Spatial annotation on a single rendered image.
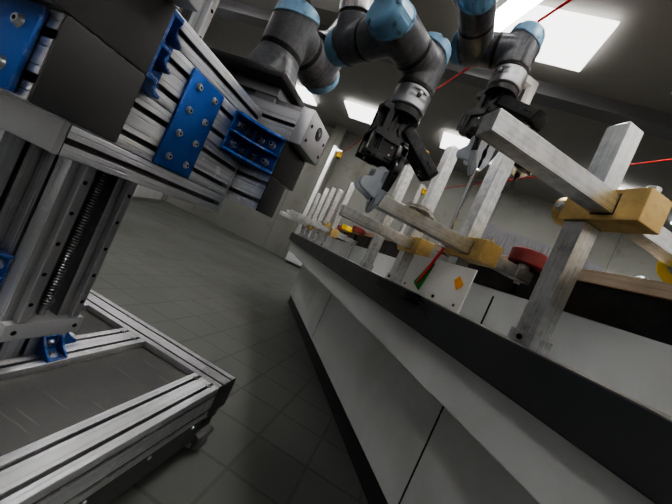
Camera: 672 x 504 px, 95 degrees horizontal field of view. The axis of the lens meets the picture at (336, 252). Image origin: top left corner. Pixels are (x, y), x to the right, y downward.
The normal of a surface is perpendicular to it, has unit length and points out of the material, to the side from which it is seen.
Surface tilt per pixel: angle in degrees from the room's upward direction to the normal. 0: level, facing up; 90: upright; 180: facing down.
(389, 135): 90
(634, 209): 90
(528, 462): 90
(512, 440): 90
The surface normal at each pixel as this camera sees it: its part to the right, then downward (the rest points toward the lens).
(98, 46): 0.88, 0.40
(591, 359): -0.87, -0.40
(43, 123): -0.22, -0.09
